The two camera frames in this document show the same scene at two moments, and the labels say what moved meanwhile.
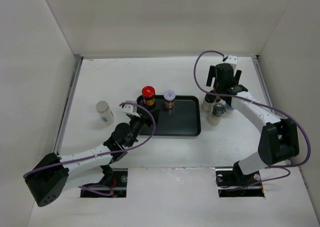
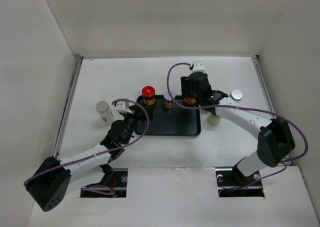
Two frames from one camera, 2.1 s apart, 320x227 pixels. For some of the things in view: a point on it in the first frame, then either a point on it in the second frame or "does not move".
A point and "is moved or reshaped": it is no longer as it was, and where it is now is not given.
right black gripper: x=212 y=74 -> x=186 y=83
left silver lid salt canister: x=105 y=112 does not move
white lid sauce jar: x=169 y=97 does not move
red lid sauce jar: x=148 y=94 does not move
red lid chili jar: x=218 y=97 is moved or reshaped
